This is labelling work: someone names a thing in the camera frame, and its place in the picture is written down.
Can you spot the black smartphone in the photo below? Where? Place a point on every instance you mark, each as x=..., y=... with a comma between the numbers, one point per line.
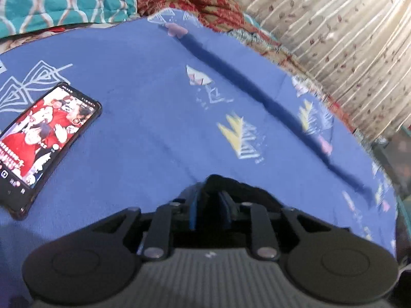
x=45, y=141

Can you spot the teal patterned blanket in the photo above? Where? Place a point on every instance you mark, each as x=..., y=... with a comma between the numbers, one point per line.
x=54, y=3

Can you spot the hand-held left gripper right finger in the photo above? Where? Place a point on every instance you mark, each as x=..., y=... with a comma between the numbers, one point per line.
x=227, y=206

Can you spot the black pants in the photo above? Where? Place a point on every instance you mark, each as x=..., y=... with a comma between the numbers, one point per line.
x=244, y=191

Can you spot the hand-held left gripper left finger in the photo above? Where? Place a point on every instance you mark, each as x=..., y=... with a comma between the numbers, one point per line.
x=195, y=210

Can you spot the beige leaf print curtain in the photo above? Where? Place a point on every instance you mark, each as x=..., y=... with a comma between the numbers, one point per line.
x=337, y=38

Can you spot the red floral blanket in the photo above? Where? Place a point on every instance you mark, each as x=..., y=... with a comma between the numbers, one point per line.
x=205, y=0

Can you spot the blue printed bedsheet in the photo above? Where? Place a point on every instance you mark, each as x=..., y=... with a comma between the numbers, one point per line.
x=154, y=109

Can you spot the dark furniture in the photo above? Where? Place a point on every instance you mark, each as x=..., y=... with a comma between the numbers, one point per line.
x=396, y=160

